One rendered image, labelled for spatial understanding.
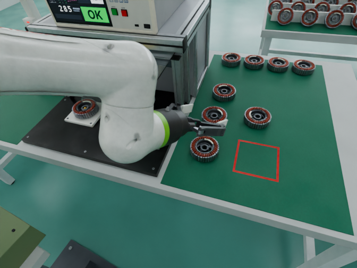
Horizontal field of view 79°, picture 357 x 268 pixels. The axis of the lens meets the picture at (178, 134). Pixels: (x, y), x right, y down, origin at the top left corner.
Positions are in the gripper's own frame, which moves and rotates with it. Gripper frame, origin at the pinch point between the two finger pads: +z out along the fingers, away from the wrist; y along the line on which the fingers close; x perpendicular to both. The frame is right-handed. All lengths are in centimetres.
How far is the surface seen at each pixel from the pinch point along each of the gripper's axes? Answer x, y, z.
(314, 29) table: 49, 1, 124
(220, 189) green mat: -22.3, 13.3, 0.7
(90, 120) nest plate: -23, -50, -8
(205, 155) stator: -15.6, 2.8, 4.5
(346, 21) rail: 59, 17, 137
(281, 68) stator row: 20, 3, 68
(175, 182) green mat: -25.8, -0.7, -5.9
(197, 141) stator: -13.7, -3.8, 8.2
